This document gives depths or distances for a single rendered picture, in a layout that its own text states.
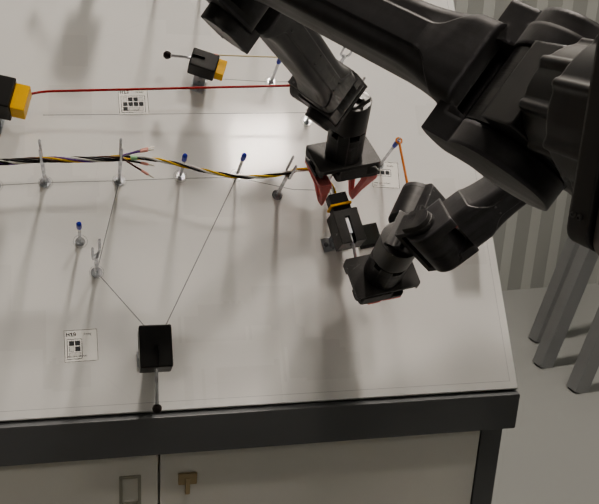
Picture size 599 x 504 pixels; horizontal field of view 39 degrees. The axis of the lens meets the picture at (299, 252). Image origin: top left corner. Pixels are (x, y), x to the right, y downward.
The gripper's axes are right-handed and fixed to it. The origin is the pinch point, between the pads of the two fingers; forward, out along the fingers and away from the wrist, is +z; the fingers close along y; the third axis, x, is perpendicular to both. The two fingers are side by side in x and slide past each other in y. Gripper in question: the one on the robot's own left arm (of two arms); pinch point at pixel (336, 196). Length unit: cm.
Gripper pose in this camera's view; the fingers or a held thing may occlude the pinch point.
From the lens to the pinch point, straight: 138.2
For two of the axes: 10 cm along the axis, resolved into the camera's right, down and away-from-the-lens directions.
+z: -0.9, 6.7, 7.4
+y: -9.3, 2.0, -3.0
